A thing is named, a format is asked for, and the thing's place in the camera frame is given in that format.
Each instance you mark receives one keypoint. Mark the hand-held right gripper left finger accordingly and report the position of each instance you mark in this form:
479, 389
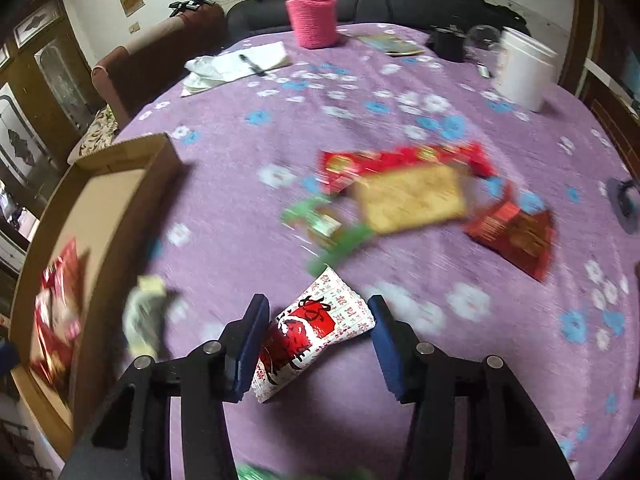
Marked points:
249, 345

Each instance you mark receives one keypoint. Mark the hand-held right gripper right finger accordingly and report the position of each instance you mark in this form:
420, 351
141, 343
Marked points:
386, 347

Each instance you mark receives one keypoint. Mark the white red printed snack packet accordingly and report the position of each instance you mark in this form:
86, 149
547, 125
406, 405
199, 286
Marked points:
310, 320

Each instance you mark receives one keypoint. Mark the pale white snack packet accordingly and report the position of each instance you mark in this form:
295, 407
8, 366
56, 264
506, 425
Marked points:
145, 320

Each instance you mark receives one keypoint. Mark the green twisted candy packet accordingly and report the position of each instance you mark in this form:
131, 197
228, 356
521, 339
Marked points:
325, 230

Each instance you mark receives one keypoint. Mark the large red snack packet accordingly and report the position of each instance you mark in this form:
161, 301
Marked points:
410, 195

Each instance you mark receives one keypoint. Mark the dark red snack packet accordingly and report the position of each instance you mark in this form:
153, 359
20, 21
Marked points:
520, 240

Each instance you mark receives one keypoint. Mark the cardboard box tray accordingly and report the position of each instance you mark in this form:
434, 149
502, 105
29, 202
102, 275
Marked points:
110, 220

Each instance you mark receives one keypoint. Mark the green snack packet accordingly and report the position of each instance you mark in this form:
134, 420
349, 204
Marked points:
255, 473

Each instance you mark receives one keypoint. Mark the purple floral tablecloth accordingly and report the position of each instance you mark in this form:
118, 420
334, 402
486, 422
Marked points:
240, 170

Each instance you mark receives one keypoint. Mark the dark red foil packet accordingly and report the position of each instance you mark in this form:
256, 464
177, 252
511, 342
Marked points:
52, 355

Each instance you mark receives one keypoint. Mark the pink snack packet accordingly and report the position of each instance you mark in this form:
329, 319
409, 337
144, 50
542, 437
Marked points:
62, 280

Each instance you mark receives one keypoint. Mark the printed blanket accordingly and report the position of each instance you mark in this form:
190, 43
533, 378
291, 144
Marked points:
97, 132

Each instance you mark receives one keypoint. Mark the black pen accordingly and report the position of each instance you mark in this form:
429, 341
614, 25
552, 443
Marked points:
252, 65

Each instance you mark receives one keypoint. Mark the white paper notebook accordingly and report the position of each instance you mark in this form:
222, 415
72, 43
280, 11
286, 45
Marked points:
267, 52

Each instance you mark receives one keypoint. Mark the brown sofa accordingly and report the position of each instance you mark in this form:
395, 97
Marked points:
150, 60

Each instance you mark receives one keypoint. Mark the green paper booklet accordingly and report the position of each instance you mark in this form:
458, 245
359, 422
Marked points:
390, 45

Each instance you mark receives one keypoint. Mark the black binder clips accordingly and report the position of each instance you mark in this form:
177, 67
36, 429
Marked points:
447, 44

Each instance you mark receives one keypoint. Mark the white cup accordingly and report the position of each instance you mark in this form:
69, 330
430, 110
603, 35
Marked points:
525, 70

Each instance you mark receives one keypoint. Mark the clear glass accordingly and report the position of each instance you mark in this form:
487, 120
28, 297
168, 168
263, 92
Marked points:
484, 37

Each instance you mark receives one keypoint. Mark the wooden glass door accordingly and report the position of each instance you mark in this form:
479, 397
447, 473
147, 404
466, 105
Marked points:
45, 85

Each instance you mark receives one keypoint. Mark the bottle in pink knit sleeve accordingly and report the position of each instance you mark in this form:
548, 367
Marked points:
312, 15

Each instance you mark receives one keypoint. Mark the black leather sofa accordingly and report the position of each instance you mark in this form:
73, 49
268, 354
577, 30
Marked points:
380, 7

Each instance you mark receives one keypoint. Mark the black suction mount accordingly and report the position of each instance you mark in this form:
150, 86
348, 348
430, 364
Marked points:
625, 205

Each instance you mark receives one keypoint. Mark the small framed wall paper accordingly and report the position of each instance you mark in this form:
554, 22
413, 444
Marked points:
131, 0

